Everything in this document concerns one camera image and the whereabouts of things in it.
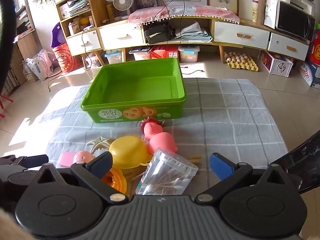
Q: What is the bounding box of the grey checked table cloth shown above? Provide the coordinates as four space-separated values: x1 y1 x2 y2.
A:
37 79 287 168

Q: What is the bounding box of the green plastic cookie box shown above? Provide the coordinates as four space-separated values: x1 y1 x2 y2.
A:
81 58 187 124

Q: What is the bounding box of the yellow plastic toy cup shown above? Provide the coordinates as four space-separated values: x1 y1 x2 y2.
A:
108 136 152 169

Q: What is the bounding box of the red box under cabinet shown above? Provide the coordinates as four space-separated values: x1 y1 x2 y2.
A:
150 44 179 59

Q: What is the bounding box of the pink pig toy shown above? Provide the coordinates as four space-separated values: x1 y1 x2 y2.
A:
140 117 178 155

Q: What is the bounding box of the white desk fan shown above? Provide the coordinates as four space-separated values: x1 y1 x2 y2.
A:
113 0 133 20

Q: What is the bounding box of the pink capsule ball toy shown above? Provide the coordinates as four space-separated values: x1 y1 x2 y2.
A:
73 151 95 163

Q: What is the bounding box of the wooden tv cabinet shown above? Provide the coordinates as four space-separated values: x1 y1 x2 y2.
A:
56 0 310 61

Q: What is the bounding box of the black microwave oven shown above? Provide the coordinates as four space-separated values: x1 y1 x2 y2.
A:
264 0 315 41

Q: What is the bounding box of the white starfish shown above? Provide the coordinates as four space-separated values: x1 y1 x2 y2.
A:
87 137 115 154

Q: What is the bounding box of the white plastic shopping bag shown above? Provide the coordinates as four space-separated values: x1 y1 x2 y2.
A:
26 49 54 81

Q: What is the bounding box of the pink lace cover cloth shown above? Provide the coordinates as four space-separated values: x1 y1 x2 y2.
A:
128 5 240 24

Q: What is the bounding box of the clear cotton swab jar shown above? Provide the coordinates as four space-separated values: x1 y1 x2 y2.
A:
135 148 199 196

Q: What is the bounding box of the black bag on shelf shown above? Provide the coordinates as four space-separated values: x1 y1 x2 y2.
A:
144 24 172 44

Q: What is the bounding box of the red paper bag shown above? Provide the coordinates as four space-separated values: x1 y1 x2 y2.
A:
53 43 81 74

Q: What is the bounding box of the white patterned storage box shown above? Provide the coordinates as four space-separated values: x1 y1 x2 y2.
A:
259 50 293 77

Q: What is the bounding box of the pink rectangular box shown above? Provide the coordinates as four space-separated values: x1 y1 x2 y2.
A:
59 152 76 167

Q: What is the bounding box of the egg tray with eggs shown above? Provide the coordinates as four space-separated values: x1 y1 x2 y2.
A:
224 52 259 72

